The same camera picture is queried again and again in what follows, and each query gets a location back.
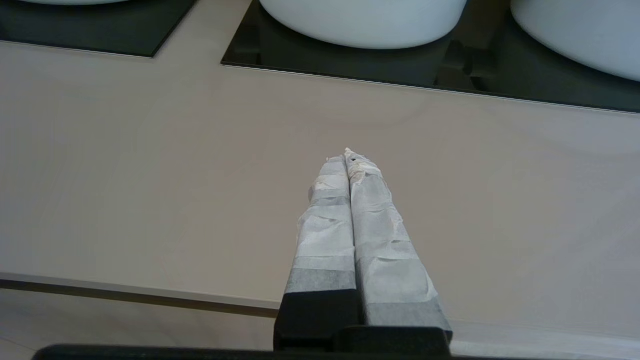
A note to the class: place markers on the white pot with steel rim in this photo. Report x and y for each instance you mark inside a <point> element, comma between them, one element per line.
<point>75,1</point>

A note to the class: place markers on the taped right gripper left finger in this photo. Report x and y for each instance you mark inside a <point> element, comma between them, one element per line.
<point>325,250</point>

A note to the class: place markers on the black right induction plate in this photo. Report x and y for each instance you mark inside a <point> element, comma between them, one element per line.
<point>480,70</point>

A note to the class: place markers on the black left induction plate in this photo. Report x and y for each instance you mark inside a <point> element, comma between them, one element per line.
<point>100,27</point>

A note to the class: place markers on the black induction plate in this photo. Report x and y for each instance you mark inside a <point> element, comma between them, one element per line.
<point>480,70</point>
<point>100,27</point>

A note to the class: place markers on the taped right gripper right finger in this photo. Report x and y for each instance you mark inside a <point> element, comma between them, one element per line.
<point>390,270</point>

